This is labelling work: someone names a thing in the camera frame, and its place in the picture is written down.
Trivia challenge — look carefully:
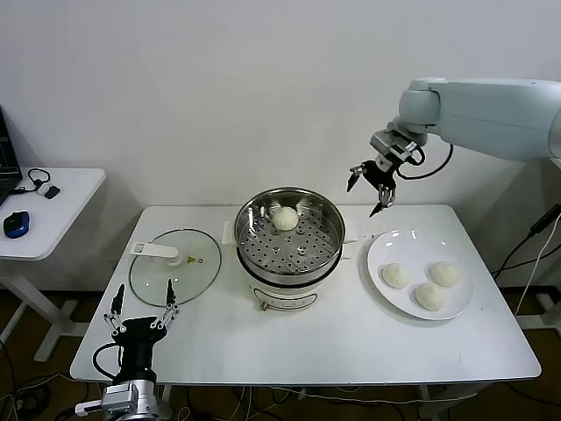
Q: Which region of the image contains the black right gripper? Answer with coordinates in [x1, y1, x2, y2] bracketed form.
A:
[346, 158, 398, 218]

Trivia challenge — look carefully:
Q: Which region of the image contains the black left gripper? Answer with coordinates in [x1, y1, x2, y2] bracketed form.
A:
[103, 278, 181, 376]

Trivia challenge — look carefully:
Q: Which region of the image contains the white steamed baozi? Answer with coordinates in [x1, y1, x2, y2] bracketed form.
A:
[272, 205, 301, 232]
[382, 262, 412, 289]
[428, 261, 459, 287]
[414, 282, 447, 311]

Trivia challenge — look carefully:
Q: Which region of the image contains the perforated steel steamer basket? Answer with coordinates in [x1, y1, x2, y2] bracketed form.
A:
[233, 187, 346, 282]

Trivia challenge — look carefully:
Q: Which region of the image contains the stainless steel steamer pot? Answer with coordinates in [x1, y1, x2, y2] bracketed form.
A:
[222, 218, 359, 313]

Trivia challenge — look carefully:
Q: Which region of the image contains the glass pot lid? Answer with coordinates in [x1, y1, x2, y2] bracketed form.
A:
[129, 227, 223, 307]

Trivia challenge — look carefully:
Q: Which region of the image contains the white side table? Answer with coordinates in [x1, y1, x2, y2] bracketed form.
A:
[0, 168, 108, 363]

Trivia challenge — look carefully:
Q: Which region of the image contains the white round plate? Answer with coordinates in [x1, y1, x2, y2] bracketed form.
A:
[366, 229, 475, 321]

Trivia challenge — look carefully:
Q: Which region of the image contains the blue computer mouse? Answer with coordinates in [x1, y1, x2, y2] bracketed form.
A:
[2, 210, 32, 239]

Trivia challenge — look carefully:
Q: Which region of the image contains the black laptop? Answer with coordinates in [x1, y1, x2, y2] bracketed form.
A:
[0, 103, 24, 207]

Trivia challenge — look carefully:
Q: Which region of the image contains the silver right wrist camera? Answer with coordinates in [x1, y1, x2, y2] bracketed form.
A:
[370, 122, 429, 164]

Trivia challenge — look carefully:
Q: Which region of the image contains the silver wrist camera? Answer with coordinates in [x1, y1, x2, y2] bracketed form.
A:
[75, 400, 106, 417]
[370, 122, 429, 164]

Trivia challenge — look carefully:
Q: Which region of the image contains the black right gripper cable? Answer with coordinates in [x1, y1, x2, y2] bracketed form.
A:
[396, 142, 455, 181]

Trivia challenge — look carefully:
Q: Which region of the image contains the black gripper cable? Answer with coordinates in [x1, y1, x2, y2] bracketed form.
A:
[91, 341, 124, 379]
[396, 142, 455, 181]

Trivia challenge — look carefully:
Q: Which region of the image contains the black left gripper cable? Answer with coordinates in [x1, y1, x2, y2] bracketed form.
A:
[91, 341, 124, 379]

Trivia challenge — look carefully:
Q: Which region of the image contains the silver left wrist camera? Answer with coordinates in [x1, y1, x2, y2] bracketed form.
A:
[75, 400, 106, 417]

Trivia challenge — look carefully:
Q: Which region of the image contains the white floor cable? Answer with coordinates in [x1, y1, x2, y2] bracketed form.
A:
[17, 372, 74, 392]

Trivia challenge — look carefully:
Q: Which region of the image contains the black coiled floor cable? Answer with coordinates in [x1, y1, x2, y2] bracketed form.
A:
[17, 384, 53, 416]

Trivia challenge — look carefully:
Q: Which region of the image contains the black looped cable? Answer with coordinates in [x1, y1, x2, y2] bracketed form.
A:
[9, 168, 53, 195]

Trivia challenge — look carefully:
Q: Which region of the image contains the white hanging cable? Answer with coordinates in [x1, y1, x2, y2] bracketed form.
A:
[513, 218, 561, 317]

